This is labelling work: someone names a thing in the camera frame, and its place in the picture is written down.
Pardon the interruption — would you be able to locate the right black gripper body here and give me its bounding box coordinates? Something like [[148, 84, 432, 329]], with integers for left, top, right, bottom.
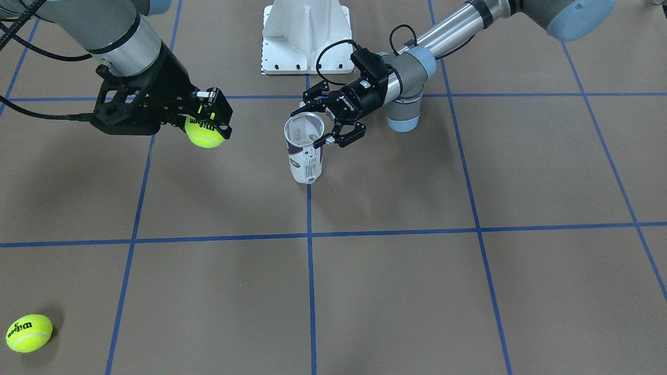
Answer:
[[90, 44, 199, 135]]

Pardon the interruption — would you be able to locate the yellow tennis ball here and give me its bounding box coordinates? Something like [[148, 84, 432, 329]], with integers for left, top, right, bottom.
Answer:
[[184, 116, 224, 149], [6, 314, 53, 353]]

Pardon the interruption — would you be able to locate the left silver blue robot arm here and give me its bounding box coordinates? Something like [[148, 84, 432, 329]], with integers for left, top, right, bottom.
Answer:
[[291, 1, 615, 148]]

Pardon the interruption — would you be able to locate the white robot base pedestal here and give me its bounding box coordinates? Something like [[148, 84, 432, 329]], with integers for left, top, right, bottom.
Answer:
[[261, 1, 354, 74]]

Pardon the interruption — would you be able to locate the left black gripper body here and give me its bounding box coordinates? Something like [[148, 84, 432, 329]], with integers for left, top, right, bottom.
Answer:
[[328, 72, 403, 121]]

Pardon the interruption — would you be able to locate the clear tennis ball can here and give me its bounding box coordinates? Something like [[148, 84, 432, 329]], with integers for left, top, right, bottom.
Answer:
[[283, 112, 324, 184]]

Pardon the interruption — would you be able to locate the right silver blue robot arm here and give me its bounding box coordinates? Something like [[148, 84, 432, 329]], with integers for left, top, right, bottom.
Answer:
[[2, 1, 233, 139]]

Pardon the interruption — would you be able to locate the brown paper table mat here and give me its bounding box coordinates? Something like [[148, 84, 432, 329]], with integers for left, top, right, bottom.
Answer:
[[1, 1, 666, 374]]

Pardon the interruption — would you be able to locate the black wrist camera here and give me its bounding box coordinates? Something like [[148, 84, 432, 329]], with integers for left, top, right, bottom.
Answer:
[[350, 47, 390, 81]]

